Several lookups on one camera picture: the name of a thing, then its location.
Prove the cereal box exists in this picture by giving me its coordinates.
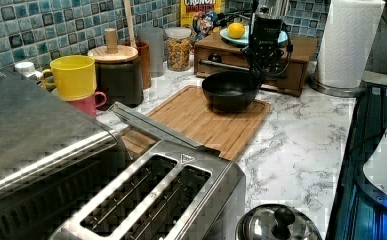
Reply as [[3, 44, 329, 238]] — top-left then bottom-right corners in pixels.
[[180, 0, 225, 42]]

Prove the stainless steel toaster oven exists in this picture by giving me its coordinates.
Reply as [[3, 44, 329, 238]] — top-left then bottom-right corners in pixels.
[[0, 65, 221, 240]]

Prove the brown utensil holder cup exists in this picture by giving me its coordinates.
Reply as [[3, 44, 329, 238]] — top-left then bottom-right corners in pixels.
[[122, 41, 151, 92]]

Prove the wooden drawer box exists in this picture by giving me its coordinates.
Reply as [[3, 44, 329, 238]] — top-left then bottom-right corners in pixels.
[[194, 33, 318, 96]]

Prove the silver two-slot toaster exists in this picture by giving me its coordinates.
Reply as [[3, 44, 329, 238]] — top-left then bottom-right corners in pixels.
[[50, 141, 246, 240]]

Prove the light blue plate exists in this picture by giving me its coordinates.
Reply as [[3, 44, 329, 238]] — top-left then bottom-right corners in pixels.
[[220, 26, 288, 46]]

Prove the white paper towel roll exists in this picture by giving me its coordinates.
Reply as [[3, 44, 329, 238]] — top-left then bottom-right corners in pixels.
[[309, 0, 385, 98]]

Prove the yellow mug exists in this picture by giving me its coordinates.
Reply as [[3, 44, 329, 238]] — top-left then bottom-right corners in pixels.
[[41, 55, 97, 101]]

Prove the grey frosted tumbler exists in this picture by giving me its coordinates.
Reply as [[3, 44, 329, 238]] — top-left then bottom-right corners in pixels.
[[139, 27, 164, 78]]

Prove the dark canister with wooden lid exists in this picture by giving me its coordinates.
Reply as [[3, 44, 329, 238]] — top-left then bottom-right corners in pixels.
[[88, 28, 143, 107]]

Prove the black bowl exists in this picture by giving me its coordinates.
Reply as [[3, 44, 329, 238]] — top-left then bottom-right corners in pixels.
[[201, 71, 261, 112]]

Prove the white capped bottle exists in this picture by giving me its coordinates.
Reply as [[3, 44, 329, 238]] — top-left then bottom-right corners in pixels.
[[14, 62, 42, 79]]

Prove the steel pot lid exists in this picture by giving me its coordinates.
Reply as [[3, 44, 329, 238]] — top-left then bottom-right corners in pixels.
[[235, 204, 323, 240]]

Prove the pink mug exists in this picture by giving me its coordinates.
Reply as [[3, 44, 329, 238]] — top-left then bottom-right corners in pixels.
[[52, 89, 107, 118]]

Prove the yellow lemon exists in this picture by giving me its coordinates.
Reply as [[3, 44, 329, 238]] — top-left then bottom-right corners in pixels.
[[227, 22, 245, 39]]

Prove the bamboo cutting board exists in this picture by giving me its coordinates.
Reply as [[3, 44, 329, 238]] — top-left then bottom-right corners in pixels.
[[120, 85, 272, 162]]

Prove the glass cereal jar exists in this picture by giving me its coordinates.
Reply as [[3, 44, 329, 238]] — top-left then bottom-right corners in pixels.
[[165, 27, 191, 71]]

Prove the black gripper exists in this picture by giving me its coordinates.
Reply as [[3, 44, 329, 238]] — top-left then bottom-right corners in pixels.
[[241, 13, 293, 79]]

